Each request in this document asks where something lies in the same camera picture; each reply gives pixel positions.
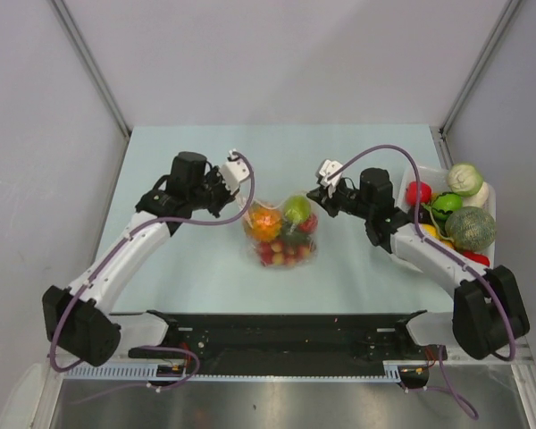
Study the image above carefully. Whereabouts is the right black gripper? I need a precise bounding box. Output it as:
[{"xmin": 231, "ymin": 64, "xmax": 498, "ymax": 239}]
[{"xmin": 307, "ymin": 179, "xmax": 373, "ymax": 221}]

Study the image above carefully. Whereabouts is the green toy apple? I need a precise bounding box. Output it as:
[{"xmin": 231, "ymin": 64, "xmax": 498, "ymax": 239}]
[{"xmin": 282, "ymin": 195, "xmax": 312, "ymax": 224}]

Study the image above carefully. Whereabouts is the clear zip top bag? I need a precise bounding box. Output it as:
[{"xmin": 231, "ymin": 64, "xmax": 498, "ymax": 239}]
[{"xmin": 241, "ymin": 192, "xmax": 318, "ymax": 268}]

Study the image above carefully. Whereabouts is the orange toy pineapple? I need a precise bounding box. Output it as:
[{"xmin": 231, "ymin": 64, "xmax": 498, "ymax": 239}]
[{"xmin": 244, "ymin": 206, "xmax": 283, "ymax": 242}]

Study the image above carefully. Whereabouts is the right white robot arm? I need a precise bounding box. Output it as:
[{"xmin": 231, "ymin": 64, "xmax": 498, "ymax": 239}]
[{"xmin": 307, "ymin": 160, "xmax": 530, "ymax": 361}]

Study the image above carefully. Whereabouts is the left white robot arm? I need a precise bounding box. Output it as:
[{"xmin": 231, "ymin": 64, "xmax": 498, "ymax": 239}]
[{"xmin": 42, "ymin": 150, "xmax": 255, "ymax": 373}]

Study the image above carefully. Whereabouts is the red toy tomato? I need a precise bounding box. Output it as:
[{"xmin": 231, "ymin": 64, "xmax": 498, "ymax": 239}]
[{"xmin": 405, "ymin": 181, "xmax": 432, "ymax": 206}]

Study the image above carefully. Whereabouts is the green toy bell pepper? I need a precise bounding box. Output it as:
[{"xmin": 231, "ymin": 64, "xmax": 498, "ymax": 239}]
[{"xmin": 431, "ymin": 192, "xmax": 463, "ymax": 221}]

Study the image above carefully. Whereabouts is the green toy cabbage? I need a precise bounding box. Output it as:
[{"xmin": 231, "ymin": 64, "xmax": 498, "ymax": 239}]
[{"xmin": 446, "ymin": 163, "xmax": 484, "ymax": 197}]

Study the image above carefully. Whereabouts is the green toy melon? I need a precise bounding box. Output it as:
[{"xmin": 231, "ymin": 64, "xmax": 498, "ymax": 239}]
[{"xmin": 445, "ymin": 206, "xmax": 497, "ymax": 252}]

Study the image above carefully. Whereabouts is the white toy radish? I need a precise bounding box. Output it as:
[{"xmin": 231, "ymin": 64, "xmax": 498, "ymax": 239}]
[{"xmin": 463, "ymin": 181, "xmax": 490, "ymax": 208}]

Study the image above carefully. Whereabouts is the red toy bell pepper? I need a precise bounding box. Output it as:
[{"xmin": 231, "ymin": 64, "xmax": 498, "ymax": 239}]
[{"xmin": 461, "ymin": 250, "xmax": 490, "ymax": 267}]

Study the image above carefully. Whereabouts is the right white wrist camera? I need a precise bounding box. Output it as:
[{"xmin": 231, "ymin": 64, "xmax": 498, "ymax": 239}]
[{"xmin": 316, "ymin": 159, "xmax": 343, "ymax": 188}]

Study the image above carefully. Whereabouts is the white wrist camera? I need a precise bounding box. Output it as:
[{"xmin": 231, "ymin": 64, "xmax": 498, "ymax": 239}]
[
  {"xmin": 316, "ymin": 159, "xmax": 343, "ymax": 188},
  {"xmin": 219, "ymin": 149, "xmax": 252, "ymax": 193}
]

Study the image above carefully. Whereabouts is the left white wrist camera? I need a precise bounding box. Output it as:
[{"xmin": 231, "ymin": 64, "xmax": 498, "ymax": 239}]
[{"xmin": 219, "ymin": 149, "xmax": 252, "ymax": 193}]

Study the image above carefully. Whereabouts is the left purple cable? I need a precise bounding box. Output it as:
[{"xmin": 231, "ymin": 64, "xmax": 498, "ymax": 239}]
[{"xmin": 48, "ymin": 150, "xmax": 256, "ymax": 403}]

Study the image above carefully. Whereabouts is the purple cable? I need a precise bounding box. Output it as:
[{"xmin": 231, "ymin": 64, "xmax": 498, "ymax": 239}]
[
  {"xmin": 325, "ymin": 143, "xmax": 519, "ymax": 421},
  {"xmin": 48, "ymin": 150, "xmax": 256, "ymax": 403}
]

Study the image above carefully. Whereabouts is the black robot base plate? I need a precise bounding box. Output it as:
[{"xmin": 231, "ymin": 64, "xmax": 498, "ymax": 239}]
[{"xmin": 128, "ymin": 313, "xmax": 440, "ymax": 377}]

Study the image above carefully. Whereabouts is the white slotted cable duct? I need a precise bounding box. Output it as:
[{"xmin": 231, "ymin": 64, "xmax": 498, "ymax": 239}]
[{"xmin": 64, "ymin": 362, "xmax": 401, "ymax": 383}]

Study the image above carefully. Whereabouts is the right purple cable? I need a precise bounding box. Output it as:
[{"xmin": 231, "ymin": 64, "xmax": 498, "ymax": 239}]
[{"xmin": 325, "ymin": 143, "xmax": 519, "ymax": 421}]

